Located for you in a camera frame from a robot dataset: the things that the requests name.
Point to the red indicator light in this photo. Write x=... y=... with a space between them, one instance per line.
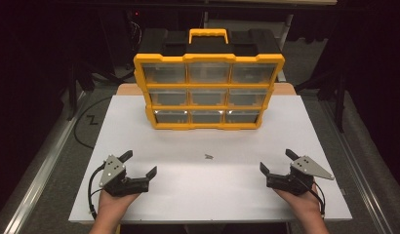
x=136 y=13

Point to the person's right hand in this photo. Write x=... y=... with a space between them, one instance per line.
x=303 y=203

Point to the black metal stand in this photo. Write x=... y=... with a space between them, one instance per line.
x=340 y=104
x=72 y=97

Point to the yellow black organizer cabinet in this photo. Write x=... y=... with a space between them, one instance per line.
x=208 y=86

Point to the metal floor rail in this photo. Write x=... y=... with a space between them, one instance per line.
x=357 y=169
x=42 y=177

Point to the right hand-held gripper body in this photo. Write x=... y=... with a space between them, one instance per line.
x=286 y=182

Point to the person's left hand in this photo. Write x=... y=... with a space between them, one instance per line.
x=113 y=203

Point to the grid of transparent drawers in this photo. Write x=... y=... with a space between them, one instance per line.
x=164 y=73

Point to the clear plastic drawer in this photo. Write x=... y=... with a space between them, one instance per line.
x=242 y=117

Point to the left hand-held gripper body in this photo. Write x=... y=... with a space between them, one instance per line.
x=112 y=169

